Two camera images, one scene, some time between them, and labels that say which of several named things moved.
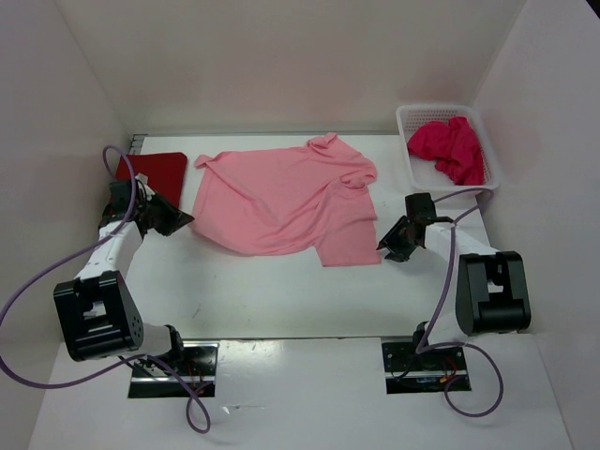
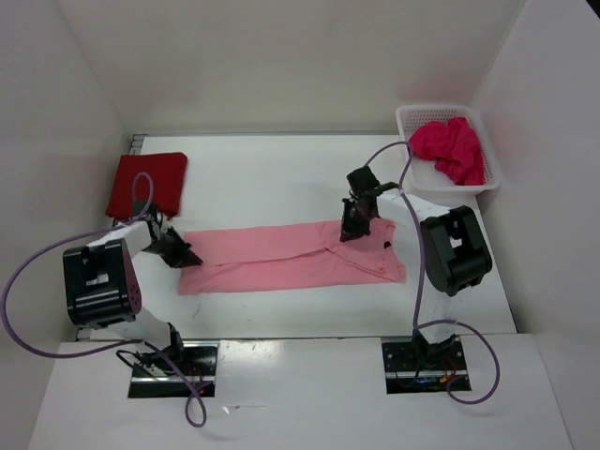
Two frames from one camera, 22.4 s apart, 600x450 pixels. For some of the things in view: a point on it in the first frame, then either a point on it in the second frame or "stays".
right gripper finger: x=393 y=238 -> x=352 y=230
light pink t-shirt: x=288 y=201 -> x=290 y=256
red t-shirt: x=166 y=172 stays
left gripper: x=175 y=217 -> x=183 y=256
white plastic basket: x=425 y=174 stays
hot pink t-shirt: x=454 y=144 stays
